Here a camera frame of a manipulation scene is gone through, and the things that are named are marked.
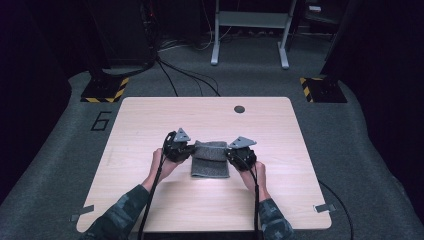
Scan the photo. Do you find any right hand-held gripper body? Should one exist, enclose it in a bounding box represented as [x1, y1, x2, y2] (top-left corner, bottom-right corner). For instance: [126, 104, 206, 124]
[228, 135, 258, 172]

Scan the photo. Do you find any black stand column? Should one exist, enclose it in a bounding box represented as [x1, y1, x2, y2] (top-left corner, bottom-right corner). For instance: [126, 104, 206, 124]
[319, 0, 355, 79]

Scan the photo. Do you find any white floor cable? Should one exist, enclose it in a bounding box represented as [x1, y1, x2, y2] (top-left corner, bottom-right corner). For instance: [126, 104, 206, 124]
[158, 26, 233, 53]

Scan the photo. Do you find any black cabinet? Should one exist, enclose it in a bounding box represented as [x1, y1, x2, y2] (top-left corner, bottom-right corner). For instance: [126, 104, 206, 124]
[87, 0, 156, 69]

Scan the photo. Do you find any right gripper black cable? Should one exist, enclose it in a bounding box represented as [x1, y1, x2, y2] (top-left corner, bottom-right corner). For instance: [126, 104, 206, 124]
[233, 153, 261, 240]

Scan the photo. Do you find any striped black stand base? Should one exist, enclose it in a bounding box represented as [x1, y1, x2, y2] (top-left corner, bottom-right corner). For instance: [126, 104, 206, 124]
[299, 76, 348, 104]
[80, 75, 130, 104]

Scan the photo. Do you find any black looped cable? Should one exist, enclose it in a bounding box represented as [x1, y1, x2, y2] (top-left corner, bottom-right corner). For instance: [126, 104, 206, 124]
[318, 179, 354, 240]

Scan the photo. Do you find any white desk frame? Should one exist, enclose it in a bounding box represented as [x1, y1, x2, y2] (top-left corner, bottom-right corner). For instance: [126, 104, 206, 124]
[210, 0, 298, 70]

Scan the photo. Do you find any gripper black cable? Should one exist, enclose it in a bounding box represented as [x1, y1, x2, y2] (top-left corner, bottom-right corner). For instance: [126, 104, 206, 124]
[137, 131, 177, 240]
[233, 153, 261, 240]

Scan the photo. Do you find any person's left hand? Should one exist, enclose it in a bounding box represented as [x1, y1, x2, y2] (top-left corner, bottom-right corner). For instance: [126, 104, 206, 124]
[146, 148, 181, 188]

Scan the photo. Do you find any black floor cable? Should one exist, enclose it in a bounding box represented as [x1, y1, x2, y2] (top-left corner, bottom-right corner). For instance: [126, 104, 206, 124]
[155, 59, 179, 98]
[159, 59, 222, 98]

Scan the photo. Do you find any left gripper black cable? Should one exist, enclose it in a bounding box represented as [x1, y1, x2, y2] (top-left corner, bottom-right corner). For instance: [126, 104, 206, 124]
[137, 131, 177, 240]

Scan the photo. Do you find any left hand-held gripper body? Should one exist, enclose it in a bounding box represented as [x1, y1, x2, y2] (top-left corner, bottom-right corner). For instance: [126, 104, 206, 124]
[162, 127, 193, 164]

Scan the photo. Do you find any grey cloth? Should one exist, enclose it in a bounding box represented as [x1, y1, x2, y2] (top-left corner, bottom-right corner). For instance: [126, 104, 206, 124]
[190, 140, 231, 179]

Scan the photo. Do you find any person's right hand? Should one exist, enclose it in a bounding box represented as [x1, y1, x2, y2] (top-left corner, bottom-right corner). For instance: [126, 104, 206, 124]
[239, 162, 270, 202]

